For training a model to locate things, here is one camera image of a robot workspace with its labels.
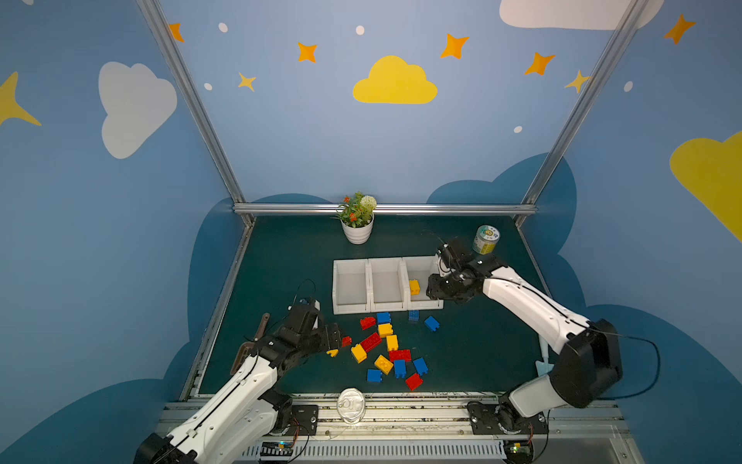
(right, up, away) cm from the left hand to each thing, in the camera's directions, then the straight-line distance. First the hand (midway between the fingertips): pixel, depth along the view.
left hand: (330, 332), depth 83 cm
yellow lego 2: (+18, -4, +3) cm, 19 cm away
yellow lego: (+16, -1, +6) cm, 17 cm away
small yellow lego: (+1, -7, +2) cm, 7 cm away
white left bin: (+5, +11, +18) cm, 21 cm away
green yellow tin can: (+55, +28, +24) cm, 66 cm away
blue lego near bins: (+16, +2, +7) cm, 17 cm away
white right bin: (+27, +16, +12) cm, 33 cm away
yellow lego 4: (+16, -10, +1) cm, 18 cm away
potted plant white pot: (+6, +36, +19) cm, 41 cm away
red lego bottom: (+24, -13, -4) cm, 27 cm away
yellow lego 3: (+8, -6, +1) cm, 10 cm away
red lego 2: (+21, -7, +1) cm, 22 cm away
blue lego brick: (+31, +1, +8) cm, 32 cm away
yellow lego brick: (+27, +11, +15) cm, 33 cm away
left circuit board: (-12, -28, -10) cm, 32 cm away
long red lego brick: (+12, -4, +3) cm, 13 cm away
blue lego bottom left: (+12, -12, -1) cm, 17 cm away
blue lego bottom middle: (+20, -9, -2) cm, 22 cm away
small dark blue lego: (+26, +3, +10) cm, 28 cm away
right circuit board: (+50, -28, -10) cm, 58 cm away
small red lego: (+4, -3, +3) cm, 6 cm away
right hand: (+31, +13, +2) cm, 34 cm away
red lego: (+11, +1, +7) cm, 13 cm away
